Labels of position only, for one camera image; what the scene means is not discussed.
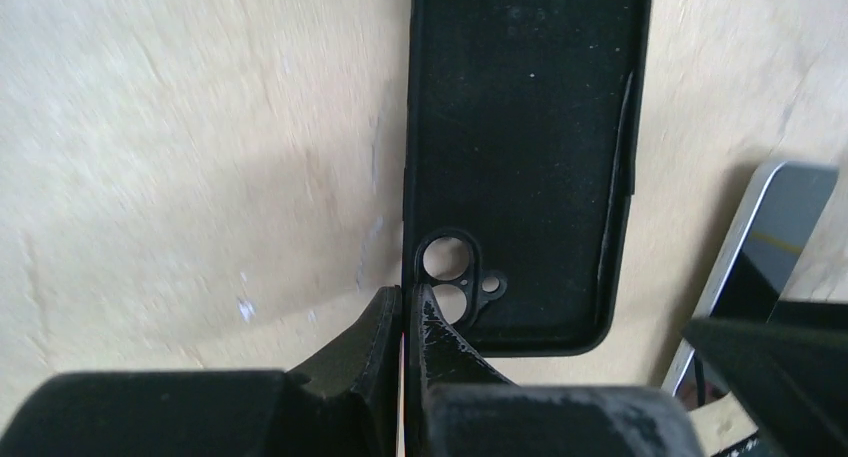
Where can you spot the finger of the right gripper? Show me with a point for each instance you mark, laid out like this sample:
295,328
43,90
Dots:
788,373

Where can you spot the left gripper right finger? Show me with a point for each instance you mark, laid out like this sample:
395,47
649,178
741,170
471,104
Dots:
457,404

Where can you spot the silver-edged black phone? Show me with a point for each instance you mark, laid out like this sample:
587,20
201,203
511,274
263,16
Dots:
774,221

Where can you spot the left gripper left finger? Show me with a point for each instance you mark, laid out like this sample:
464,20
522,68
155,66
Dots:
341,401

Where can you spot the black phone case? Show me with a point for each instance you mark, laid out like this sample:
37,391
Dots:
522,128

